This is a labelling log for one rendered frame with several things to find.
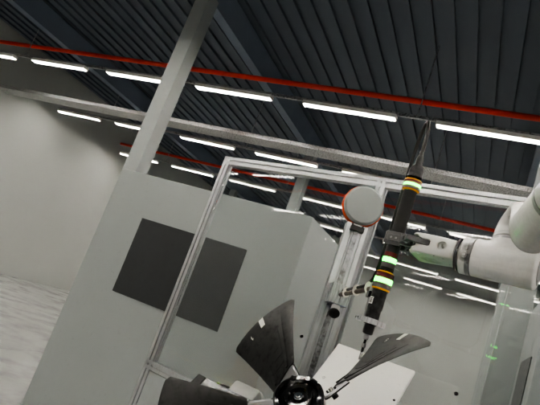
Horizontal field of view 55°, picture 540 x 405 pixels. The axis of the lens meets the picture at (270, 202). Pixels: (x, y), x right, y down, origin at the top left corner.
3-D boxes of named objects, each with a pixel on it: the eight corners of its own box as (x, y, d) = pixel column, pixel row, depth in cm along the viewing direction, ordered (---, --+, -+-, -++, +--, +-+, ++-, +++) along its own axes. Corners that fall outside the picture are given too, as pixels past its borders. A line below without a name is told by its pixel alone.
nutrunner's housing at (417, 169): (357, 331, 122) (411, 156, 132) (373, 337, 122) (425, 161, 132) (360, 331, 119) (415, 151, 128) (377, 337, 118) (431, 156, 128)
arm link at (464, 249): (464, 270, 110) (451, 267, 112) (473, 280, 117) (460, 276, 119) (475, 233, 112) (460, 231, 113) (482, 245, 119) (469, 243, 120)
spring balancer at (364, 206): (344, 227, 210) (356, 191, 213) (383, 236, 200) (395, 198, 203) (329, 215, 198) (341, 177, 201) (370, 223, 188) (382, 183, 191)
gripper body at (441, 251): (455, 265, 111) (405, 254, 117) (465, 276, 119) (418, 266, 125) (464, 232, 112) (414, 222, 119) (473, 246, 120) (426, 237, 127)
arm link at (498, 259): (479, 228, 114) (466, 262, 110) (546, 240, 106) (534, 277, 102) (483, 250, 119) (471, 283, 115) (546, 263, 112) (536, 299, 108)
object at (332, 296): (323, 303, 188) (330, 280, 190) (341, 309, 188) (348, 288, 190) (327, 303, 178) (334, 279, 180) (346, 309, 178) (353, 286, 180)
